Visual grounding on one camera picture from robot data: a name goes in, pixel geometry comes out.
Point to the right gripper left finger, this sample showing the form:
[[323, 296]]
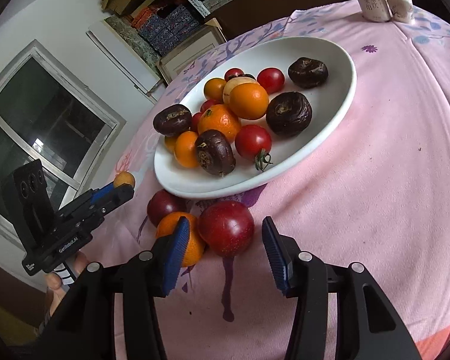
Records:
[[82, 327]]

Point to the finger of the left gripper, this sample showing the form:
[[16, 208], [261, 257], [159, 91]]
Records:
[[106, 196]]

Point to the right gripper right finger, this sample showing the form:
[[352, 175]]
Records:
[[368, 326]]

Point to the small yellow kumquat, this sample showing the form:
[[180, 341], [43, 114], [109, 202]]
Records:
[[123, 178]]

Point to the orange tangerine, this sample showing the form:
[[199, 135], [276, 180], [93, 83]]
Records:
[[195, 244]]

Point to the small orange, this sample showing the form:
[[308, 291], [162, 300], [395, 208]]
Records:
[[213, 89], [170, 143]]

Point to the yellow orange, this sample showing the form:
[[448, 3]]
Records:
[[185, 150]]

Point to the dark purple fruit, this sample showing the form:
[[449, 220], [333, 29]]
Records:
[[173, 120]]

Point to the dark red plum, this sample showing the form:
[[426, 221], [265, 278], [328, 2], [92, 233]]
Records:
[[227, 227]]

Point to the large orange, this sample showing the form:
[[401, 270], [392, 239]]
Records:
[[249, 101], [221, 118]]

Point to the red cherry tomato pair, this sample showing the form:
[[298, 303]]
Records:
[[271, 79], [208, 104]]

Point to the small orange back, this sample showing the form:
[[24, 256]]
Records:
[[213, 89]]

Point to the yellow red-streaked plum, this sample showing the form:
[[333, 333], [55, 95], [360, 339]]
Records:
[[234, 82]]

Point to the large orange front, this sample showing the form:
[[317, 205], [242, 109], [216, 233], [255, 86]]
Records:
[[249, 101]]

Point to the red tomato back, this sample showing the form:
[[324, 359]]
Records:
[[232, 73]]

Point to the dark water chestnut back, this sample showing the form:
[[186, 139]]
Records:
[[308, 73]]

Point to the person's left hand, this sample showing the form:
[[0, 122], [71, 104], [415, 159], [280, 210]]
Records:
[[54, 280]]

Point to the white leaning board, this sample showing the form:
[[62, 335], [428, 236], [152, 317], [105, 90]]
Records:
[[121, 54]]

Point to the blue patterned boxes stack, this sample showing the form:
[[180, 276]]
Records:
[[163, 31]]

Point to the cardboard box on floor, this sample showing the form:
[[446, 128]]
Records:
[[203, 40]]

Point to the white printed can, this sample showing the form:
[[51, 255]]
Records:
[[375, 10]]

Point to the white paper cup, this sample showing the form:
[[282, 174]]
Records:
[[402, 10]]

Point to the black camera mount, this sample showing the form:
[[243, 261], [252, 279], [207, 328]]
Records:
[[24, 193]]

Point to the window with white frame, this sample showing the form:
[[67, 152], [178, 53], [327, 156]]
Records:
[[48, 114]]

